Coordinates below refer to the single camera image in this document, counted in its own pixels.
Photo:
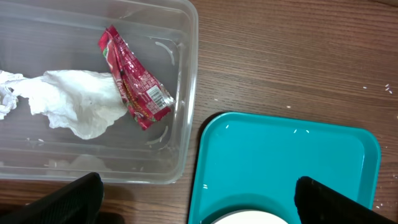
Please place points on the large pink plate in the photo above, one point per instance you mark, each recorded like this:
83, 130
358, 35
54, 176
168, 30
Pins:
249, 217

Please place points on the red snack wrapper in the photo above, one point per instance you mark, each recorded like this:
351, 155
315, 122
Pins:
145, 97

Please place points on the white paper napkin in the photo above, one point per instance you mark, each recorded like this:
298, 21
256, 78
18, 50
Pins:
85, 102

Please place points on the teal serving tray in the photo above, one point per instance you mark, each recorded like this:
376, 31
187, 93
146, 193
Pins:
252, 162

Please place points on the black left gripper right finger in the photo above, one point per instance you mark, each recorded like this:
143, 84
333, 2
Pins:
319, 204

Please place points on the clear plastic bin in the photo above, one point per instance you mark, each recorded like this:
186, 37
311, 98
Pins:
37, 36

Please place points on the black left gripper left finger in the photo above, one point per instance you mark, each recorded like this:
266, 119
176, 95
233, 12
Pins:
77, 202

